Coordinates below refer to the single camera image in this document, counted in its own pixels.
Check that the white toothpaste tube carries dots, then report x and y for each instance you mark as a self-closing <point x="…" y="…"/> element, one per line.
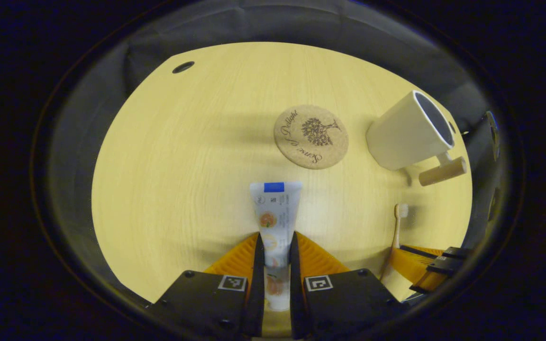
<point x="275" y="222"/>

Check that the light wooden desktop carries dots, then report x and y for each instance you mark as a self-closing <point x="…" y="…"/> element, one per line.
<point x="183" y="166"/>

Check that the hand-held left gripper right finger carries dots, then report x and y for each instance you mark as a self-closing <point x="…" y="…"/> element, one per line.
<point x="296" y="293"/>

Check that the wooden toothbrush with white head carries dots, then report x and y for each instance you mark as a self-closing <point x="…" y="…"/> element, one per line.
<point x="401" y="210"/>

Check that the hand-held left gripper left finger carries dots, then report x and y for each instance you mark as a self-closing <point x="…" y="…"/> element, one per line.
<point x="255" y="293"/>

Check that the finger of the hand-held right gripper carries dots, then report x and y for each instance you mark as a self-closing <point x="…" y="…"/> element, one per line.
<point x="410" y="267"/>
<point x="424" y="253"/>

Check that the round cork coaster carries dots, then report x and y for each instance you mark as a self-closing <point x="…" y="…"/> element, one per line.
<point x="311" y="137"/>

